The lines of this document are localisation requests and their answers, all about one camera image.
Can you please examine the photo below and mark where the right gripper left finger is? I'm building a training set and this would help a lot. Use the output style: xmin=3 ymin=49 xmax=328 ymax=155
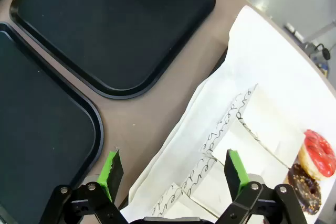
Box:
xmin=39 ymin=148 xmax=132 ymax=224

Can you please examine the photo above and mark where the black plastic serving tray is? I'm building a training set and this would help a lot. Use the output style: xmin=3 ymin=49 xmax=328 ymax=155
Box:
xmin=9 ymin=0 xmax=216 ymax=100
xmin=0 ymin=22 xmax=104 ymax=224

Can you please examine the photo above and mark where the chocolate sprinkled donut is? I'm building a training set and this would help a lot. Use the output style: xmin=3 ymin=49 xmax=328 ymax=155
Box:
xmin=283 ymin=163 xmax=322 ymax=216

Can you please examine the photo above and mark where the white script-printed paper box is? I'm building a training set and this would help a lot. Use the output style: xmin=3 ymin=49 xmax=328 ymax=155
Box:
xmin=237 ymin=83 xmax=307 ymax=168

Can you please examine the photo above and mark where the white paper sheet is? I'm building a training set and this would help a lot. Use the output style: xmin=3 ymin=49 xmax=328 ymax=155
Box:
xmin=119 ymin=5 xmax=336 ymax=224

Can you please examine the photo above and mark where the white folding table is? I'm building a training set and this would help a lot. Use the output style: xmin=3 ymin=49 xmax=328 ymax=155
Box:
xmin=283 ymin=16 xmax=336 ymax=78

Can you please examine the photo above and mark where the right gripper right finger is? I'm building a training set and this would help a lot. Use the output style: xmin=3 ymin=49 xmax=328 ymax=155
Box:
xmin=215 ymin=149 xmax=308 ymax=224

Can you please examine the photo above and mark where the red glazed donut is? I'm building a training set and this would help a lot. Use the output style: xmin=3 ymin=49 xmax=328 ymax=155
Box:
xmin=151 ymin=182 xmax=218 ymax=219
xmin=299 ymin=129 xmax=336 ymax=182

